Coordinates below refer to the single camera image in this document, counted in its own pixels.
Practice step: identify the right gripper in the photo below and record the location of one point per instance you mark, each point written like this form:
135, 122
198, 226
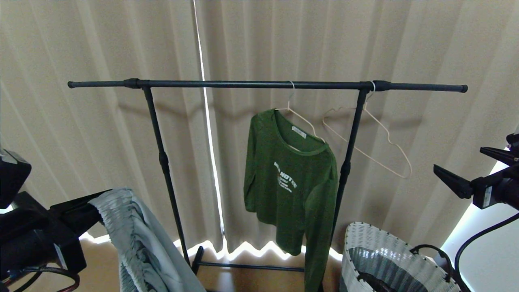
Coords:
498, 188

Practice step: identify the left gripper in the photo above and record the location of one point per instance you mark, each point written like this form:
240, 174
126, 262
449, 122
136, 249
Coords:
32, 239

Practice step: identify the pale grey garment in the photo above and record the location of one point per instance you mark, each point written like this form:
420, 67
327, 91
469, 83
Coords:
138, 243

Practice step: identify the pink clothes hanger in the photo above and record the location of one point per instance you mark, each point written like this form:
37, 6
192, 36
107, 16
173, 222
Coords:
302, 117
389, 142

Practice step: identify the green long-sleeved shirt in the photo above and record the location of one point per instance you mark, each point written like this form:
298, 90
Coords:
292, 202

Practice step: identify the white laundry basket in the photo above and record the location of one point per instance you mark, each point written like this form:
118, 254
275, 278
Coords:
365, 239

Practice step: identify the black clothes rack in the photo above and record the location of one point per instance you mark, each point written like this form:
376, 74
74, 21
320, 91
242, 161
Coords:
259, 84

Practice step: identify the beige curtain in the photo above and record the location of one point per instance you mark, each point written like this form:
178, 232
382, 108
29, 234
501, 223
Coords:
81, 142

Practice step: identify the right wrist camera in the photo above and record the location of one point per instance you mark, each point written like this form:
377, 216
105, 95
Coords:
513, 141

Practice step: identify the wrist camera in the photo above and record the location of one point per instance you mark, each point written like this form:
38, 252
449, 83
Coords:
513, 141
12, 174

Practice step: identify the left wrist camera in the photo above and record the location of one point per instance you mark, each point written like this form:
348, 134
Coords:
12, 174

